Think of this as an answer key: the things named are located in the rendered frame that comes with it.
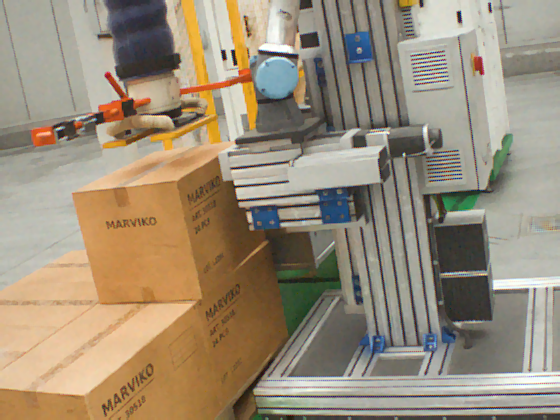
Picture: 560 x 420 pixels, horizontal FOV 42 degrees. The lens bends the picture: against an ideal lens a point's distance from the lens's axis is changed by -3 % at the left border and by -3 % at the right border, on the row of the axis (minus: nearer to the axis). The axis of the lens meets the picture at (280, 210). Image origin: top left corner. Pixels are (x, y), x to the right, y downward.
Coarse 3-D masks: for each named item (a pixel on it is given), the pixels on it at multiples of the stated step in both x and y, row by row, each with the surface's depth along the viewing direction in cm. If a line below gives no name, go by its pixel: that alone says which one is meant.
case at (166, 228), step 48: (96, 192) 239; (144, 192) 233; (192, 192) 238; (96, 240) 245; (144, 240) 239; (192, 240) 235; (240, 240) 270; (96, 288) 251; (144, 288) 244; (192, 288) 238
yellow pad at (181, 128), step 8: (192, 112) 260; (176, 120) 248; (192, 120) 259; (200, 120) 258; (208, 120) 262; (176, 128) 245; (184, 128) 246; (192, 128) 250; (152, 136) 242; (160, 136) 241; (168, 136) 240; (176, 136) 239
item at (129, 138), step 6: (126, 132) 255; (144, 132) 258; (150, 132) 261; (114, 138) 252; (120, 138) 249; (126, 138) 249; (132, 138) 250; (138, 138) 253; (102, 144) 249; (108, 144) 248; (114, 144) 248; (120, 144) 247; (126, 144) 246
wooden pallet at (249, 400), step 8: (288, 336) 299; (280, 344) 292; (272, 352) 285; (272, 360) 289; (264, 368) 291; (256, 376) 272; (248, 384) 266; (256, 384) 288; (240, 392) 260; (248, 392) 283; (232, 400) 254; (240, 400) 278; (248, 400) 277; (224, 408) 249; (232, 408) 254; (240, 408) 272; (248, 408) 271; (256, 408) 270; (216, 416) 244; (224, 416) 248; (232, 416) 253; (240, 416) 266; (248, 416) 265
